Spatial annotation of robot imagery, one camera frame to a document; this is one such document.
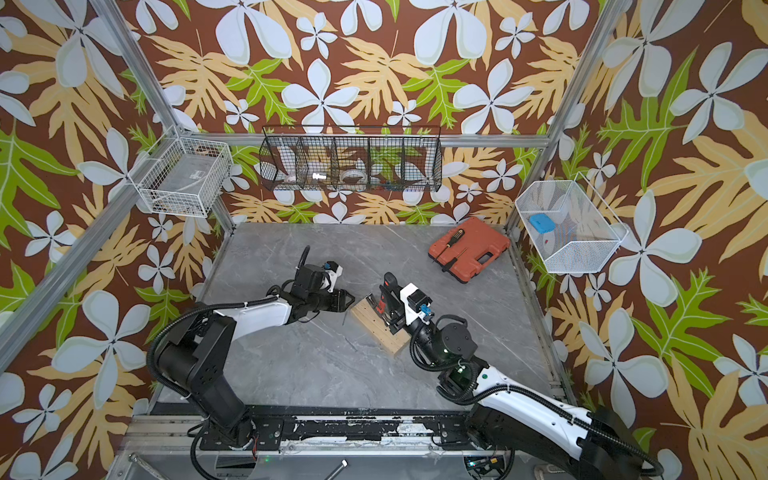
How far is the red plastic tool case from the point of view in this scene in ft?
3.40

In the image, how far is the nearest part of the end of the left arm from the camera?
2.41 ft

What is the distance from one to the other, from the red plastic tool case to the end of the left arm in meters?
0.40
